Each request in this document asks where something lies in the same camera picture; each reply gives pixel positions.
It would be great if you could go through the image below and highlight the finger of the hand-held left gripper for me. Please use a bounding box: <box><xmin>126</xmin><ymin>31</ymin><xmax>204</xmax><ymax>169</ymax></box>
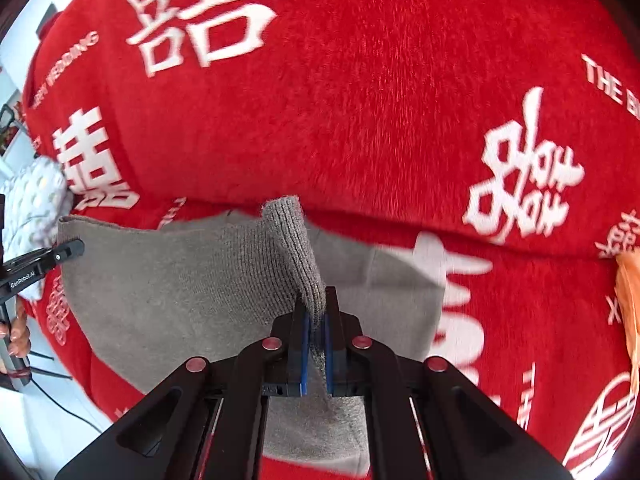
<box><xmin>42</xmin><ymin>239</ymin><xmax>86</xmax><ymax>265</ymax></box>

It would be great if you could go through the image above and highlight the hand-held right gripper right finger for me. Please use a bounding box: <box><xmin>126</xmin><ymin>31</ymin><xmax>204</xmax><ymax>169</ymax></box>
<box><xmin>322</xmin><ymin>286</ymin><xmax>573</xmax><ymax>480</ymax></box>

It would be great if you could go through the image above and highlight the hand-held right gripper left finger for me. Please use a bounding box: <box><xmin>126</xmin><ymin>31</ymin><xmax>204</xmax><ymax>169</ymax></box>
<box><xmin>55</xmin><ymin>300</ymin><xmax>308</xmax><ymax>480</ymax></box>

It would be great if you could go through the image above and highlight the grey knit sweater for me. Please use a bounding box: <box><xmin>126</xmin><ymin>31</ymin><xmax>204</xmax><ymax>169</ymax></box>
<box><xmin>56</xmin><ymin>195</ymin><xmax>448</xmax><ymax>466</ymax></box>

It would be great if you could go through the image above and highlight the person's left hand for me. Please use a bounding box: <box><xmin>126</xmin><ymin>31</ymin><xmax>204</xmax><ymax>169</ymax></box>
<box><xmin>0</xmin><ymin>305</ymin><xmax>32</xmax><ymax>376</ymax></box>

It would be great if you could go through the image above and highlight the white leaf-patterned cloth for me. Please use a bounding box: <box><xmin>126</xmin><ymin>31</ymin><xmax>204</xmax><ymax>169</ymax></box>
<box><xmin>0</xmin><ymin>155</ymin><xmax>73</xmax><ymax>301</ymax></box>

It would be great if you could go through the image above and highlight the red printed blanket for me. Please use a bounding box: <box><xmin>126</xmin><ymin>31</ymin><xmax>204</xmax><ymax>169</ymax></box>
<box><xmin>20</xmin><ymin>0</ymin><xmax>640</xmax><ymax>480</ymax></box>

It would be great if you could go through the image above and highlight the orange cloth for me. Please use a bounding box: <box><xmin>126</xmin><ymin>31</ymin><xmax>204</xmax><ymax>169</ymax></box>
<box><xmin>614</xmin><ymin>252</ymin><xmax>640</xmax><ymax>396</ymax></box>

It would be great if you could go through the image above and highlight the black cable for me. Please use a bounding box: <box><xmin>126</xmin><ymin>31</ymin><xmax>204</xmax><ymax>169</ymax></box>
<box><xmin>30</xmin><ymin>350</ymin><xmax>103</xmax><ymax>433</ymax></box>

